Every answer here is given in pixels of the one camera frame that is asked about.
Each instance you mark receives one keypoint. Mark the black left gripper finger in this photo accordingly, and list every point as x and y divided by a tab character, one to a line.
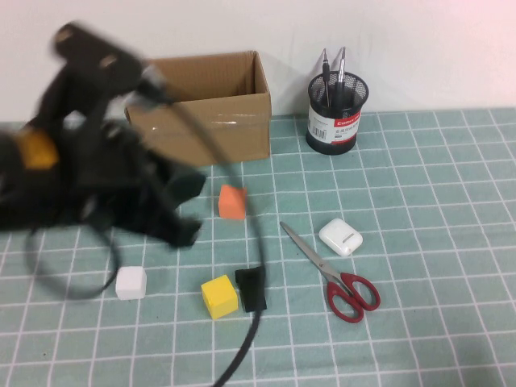
185	185
177	227

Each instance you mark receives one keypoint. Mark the black plastic bracket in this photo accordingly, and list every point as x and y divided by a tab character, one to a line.
248	290

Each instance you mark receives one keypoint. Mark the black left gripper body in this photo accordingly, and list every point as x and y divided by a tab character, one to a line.
117	177

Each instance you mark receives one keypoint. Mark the green grid tablecloth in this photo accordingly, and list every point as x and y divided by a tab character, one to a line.
423	282

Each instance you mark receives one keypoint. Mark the orange foam block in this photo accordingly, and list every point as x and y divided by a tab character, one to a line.
231	203

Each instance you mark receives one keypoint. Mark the open brown cardboard box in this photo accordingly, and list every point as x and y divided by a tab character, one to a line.
242	133

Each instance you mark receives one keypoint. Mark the black mesh pen holder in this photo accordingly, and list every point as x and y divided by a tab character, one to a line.
334	141

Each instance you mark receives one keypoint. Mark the white foam block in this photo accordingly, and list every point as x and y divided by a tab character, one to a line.
131	282

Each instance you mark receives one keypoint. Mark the black slim pen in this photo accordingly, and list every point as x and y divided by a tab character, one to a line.
325	68

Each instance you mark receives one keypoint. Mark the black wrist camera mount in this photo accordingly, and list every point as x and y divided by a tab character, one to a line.
92	52

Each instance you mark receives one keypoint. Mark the yellow foam block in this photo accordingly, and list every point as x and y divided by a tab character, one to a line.
219	298

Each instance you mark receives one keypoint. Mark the white earbuds case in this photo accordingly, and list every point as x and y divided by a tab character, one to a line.
340	238

